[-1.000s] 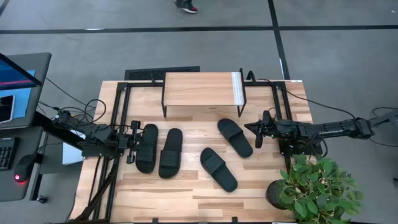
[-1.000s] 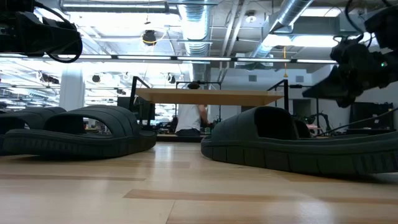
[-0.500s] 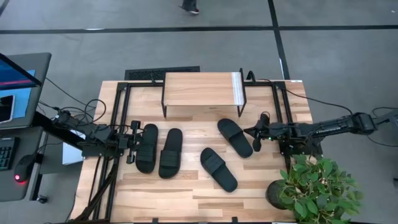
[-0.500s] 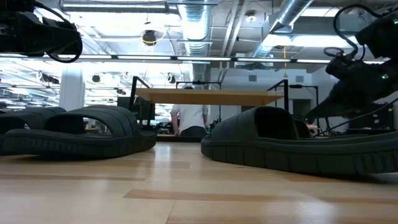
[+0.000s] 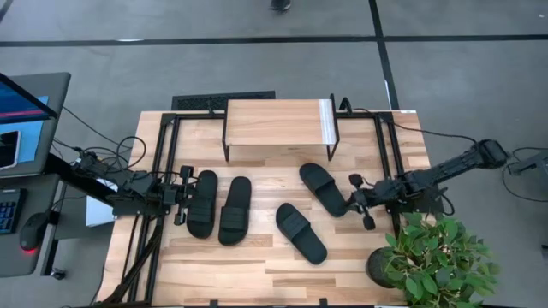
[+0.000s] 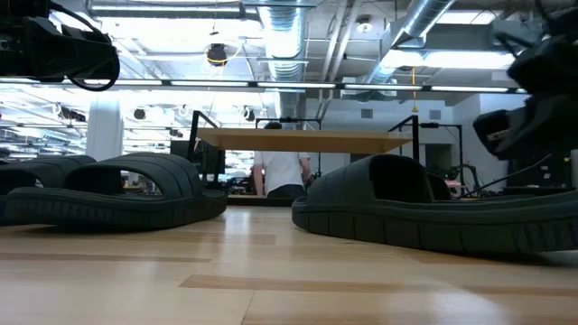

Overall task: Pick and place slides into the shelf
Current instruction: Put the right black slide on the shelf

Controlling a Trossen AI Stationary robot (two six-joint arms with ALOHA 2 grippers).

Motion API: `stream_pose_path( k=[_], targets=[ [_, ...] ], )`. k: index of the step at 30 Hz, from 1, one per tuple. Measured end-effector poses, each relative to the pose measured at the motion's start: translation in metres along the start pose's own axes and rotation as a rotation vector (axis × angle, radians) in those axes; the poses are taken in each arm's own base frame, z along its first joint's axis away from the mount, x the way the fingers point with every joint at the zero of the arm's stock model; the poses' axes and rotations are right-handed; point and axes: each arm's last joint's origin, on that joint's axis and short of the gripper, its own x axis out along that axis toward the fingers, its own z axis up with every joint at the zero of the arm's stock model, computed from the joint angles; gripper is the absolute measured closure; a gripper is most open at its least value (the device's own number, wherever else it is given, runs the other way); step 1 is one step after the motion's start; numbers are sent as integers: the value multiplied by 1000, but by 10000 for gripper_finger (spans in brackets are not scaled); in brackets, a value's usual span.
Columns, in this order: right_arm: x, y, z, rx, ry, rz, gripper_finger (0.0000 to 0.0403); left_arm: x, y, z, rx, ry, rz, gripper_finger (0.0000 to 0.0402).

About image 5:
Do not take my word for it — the black keyboard with blue backlight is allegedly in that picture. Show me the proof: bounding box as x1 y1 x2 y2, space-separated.
0 187 27 235

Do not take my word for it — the black plant pot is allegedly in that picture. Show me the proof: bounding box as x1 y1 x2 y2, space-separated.
365 246 399 290

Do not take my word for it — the computer monitor with blue screen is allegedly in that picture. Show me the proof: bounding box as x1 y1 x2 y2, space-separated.
0 72 59 125

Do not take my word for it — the black cable to left arm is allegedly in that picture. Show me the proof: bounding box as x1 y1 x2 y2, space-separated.
51 105 149 172

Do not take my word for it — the black looped floor cable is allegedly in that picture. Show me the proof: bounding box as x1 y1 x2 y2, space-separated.
500 147 548 204

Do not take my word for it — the black rubber slide sandal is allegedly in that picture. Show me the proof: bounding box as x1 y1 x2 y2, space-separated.
217 175 253 247
186 169 219 240
298 162 350 218
275 202 329 266

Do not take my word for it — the black computer mouse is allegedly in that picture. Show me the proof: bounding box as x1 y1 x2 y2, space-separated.
19 211 51 252

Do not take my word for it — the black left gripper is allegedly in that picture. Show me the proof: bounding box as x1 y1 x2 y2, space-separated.
160 165 200 227

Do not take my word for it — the grey metal stand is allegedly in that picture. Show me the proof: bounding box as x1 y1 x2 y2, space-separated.
507 148 548 177

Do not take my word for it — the black cable to arm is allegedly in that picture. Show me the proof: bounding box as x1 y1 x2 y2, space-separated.
340 97 479 145
51 105 149 172

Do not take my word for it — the white box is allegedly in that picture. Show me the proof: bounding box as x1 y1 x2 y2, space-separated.
84 178 117 228

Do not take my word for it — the grey computer desk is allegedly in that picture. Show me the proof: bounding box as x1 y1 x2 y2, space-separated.
0 71 72 281

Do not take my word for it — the black cable to right arm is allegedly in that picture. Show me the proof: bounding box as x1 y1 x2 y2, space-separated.
340 97 479 145

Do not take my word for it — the green leafy plant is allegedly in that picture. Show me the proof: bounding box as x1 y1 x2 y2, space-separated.
383 212 502 308

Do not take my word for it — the wooden shelf with black legs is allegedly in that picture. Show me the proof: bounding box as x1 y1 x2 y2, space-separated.
221 92 342 163

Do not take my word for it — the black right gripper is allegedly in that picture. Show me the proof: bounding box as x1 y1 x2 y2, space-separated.
348 172 394 232

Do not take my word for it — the black metal table frame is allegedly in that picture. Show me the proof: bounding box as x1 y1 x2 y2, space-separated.
100 110 446 308

